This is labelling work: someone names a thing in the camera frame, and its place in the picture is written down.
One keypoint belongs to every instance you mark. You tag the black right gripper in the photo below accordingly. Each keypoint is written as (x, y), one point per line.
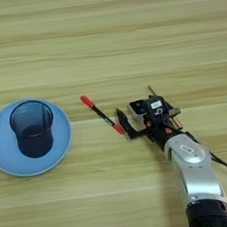
(161, 129)

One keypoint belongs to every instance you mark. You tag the black mesh pen cup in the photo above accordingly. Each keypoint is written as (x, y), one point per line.
(35, 142)

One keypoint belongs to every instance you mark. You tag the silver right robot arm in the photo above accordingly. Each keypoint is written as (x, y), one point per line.
(197, 175)

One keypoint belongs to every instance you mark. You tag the black box with white label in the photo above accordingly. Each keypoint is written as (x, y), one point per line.
(156, 106)

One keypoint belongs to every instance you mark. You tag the red and black marker pen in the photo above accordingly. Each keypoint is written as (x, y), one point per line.
(89, 102)

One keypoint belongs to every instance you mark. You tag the round blue plate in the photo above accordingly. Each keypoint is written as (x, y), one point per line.
(2, 149)

